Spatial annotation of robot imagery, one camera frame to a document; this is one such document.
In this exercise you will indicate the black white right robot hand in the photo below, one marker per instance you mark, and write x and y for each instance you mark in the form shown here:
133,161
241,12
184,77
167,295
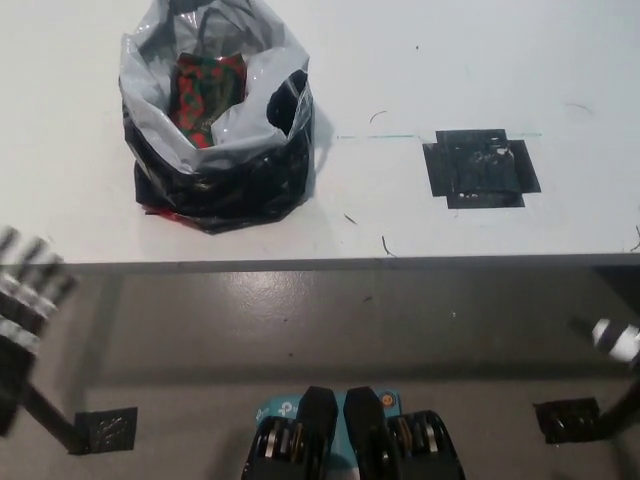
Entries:
617,340

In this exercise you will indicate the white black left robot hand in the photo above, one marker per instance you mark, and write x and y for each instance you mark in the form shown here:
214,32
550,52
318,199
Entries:
30,290

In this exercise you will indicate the black plastic bag grey inside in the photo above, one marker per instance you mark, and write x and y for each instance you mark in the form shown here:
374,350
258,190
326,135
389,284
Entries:
225,180

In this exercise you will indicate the red green coffee bean bag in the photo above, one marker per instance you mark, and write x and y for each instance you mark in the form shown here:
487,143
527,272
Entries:
190,100

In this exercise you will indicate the large black tape patch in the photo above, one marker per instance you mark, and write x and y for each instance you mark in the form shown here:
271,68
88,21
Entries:
480,170

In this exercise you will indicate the teal router box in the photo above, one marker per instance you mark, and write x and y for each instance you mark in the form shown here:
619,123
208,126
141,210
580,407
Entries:
280,407

